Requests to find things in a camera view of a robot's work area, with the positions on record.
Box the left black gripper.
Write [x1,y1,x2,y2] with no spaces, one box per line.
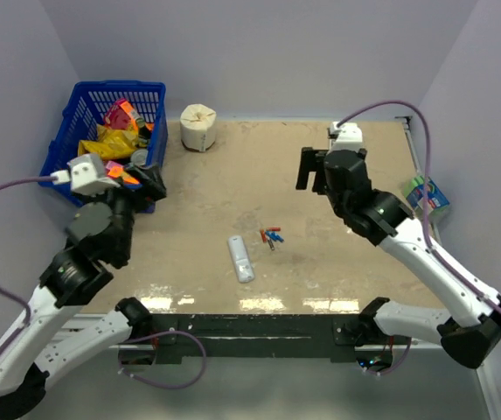
[74,161,167,261]

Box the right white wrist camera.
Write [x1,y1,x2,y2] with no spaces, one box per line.
[328,122,363,152]

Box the aluminium frame rail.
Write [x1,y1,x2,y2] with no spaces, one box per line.
[407,336,501,420]

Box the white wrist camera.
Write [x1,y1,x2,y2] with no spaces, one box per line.
[328,122,363,152]
[51,153,121,196]

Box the orange pink snack pack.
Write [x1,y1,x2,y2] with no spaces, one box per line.
[105,161,140,186]

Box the green blue sponge pack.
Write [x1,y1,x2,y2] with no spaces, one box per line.
[401,175,450,222]

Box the yellow snack bag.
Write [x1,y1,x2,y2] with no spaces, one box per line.
[78,124,139,161]

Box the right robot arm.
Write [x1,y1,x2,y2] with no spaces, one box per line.
[296,147,501,369]

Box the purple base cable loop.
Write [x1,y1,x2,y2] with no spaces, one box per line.
[117,330,208,390]

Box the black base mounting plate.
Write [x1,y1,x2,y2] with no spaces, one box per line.
[129,314,389,364]

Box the wrapped toilet paper roll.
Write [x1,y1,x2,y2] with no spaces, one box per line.
[179,104,217,152]

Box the blue plastic basket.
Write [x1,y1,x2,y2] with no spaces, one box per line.
[37,80,168,214]

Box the red tin can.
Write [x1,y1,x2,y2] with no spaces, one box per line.
[130,149,149,166]

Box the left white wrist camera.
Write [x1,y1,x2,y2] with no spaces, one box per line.
[51,153,121,196]

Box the pink snack box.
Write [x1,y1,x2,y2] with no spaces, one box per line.
[103,98,142,131]

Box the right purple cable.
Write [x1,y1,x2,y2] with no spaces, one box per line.
[337,100,501,338]

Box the long white remote control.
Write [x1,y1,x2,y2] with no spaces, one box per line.
[227,235,255,284]

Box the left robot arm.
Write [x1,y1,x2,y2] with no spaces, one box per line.
[0,163,166,419]

